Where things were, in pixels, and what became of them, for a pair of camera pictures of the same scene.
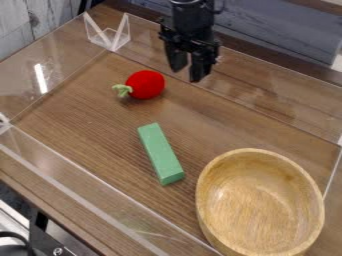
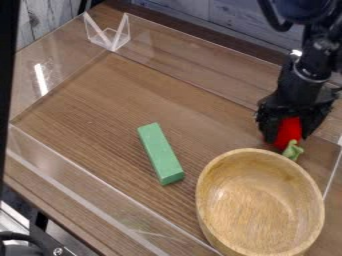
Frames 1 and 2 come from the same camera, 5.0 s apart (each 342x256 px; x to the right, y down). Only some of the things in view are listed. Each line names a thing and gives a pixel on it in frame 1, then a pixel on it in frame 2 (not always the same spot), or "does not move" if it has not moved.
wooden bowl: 260,204 does not move
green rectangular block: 161,153 does not move
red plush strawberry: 143,84 -> 288,137
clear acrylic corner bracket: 109,38 does not move
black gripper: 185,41 -> 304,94
